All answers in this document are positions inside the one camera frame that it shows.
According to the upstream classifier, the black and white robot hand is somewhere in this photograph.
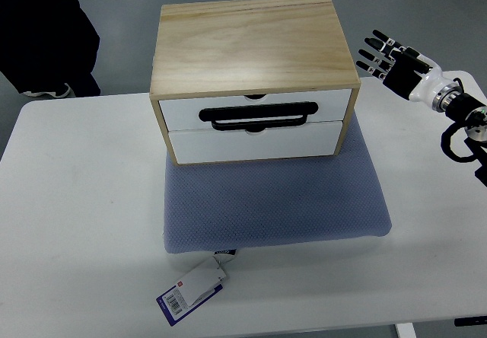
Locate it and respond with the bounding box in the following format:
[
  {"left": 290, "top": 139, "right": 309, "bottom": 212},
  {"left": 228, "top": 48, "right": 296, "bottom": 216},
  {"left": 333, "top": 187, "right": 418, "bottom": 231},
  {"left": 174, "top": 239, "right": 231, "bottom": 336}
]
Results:
[{"left": 356, "top": 30, "right": 461, "bottom": 110}]

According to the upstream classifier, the white drawer black handle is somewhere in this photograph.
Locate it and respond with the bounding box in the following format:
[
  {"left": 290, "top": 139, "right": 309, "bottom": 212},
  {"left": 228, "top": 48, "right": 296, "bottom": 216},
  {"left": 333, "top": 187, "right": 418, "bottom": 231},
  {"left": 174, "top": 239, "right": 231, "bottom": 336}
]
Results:
[{"left": 159, "top": 89, "right": 352, "bottom": 131}]

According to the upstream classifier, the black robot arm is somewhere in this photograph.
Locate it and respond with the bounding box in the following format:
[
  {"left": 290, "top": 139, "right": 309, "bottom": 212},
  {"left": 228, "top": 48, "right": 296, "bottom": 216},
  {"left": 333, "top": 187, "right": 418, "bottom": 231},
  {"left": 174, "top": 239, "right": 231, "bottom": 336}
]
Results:
[{"left": 432, "top": 78, "right": 486, "bottom": 186}]

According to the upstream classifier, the white lower drawer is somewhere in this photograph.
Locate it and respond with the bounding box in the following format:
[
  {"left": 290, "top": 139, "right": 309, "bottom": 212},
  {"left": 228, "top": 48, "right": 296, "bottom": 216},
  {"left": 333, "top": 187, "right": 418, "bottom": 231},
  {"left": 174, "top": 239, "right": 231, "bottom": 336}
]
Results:
[{"left": 169, "top": 121, "right": 342, "bottom": 164}]

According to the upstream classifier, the light wood drawer cabinet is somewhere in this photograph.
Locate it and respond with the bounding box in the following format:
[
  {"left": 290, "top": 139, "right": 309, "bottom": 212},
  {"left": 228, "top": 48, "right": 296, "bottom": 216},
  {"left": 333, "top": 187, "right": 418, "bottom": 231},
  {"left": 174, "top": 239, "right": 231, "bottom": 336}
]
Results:
[{"left": 150, "top": 0, "right": 361, "bottom": 165}]

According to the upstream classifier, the blue-grey mesh cushion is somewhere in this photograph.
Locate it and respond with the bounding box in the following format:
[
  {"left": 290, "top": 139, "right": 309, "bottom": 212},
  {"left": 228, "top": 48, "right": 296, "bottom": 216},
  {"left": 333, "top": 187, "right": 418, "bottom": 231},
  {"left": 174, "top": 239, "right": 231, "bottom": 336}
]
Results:
[{"left": 163, "top": 119, "right": 392, "bottom": 254}]

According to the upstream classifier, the white table leg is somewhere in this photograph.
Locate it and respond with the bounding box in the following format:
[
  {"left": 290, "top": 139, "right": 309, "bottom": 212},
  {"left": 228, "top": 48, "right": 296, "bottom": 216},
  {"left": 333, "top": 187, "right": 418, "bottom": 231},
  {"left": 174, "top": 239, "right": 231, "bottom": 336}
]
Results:
[{"left": 395, "top": 323, "right": 417, "bottom": 338}]

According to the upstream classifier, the white and blue price tag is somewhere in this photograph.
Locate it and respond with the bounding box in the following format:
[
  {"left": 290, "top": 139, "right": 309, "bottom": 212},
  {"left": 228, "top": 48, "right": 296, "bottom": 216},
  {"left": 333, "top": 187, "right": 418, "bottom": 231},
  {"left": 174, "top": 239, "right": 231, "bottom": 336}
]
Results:
[{"left": 156, "top": 250, "right": 237, "bottom": 327}]

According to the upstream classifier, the person in black clothes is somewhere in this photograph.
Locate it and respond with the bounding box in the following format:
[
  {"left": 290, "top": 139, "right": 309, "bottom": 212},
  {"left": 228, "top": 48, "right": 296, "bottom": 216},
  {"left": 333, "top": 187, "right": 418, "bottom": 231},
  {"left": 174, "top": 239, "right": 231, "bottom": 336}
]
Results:
[{"left": 1, "top": 0, "right": 100, "bottom": 98}]

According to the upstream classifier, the black bracket at table edge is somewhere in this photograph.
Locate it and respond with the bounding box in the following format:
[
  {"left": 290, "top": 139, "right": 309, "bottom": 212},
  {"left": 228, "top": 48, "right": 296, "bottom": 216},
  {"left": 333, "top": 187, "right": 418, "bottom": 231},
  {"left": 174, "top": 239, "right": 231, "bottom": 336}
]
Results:
[{"left": 454, "top": 315, "right": 487, "bottom": 327}]

